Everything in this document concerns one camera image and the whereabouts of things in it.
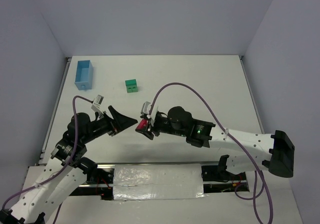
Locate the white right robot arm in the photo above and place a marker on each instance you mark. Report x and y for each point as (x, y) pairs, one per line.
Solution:
(273, 152)

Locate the blue plastic bin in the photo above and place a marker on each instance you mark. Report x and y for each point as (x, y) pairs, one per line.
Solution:
(84, 75)

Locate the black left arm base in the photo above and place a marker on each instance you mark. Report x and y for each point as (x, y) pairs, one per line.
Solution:
(100, 176)

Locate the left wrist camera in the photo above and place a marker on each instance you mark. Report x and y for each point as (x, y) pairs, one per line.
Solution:
(96, 105)

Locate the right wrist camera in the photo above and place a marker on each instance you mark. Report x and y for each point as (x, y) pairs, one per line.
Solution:
(149, 112)

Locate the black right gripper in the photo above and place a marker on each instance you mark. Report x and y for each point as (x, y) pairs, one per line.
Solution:
(152, 126)

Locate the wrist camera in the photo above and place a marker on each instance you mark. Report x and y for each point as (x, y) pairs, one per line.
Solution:
(96, 105)
(149, 112)

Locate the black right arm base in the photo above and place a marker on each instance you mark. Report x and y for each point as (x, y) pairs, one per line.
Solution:
(216, 178)

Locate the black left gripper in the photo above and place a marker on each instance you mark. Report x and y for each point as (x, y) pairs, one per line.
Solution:
(111, 123)

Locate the green rectangular wooden block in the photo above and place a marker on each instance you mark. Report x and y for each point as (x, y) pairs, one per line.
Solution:
(131, 82)

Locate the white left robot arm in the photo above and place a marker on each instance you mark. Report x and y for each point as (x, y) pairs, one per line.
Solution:
(67, 168)

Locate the green arched hospital block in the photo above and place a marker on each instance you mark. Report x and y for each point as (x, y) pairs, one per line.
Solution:
(131, 88)

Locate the red triangular wooden block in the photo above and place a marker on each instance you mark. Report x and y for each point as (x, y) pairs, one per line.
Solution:
(141, 126)

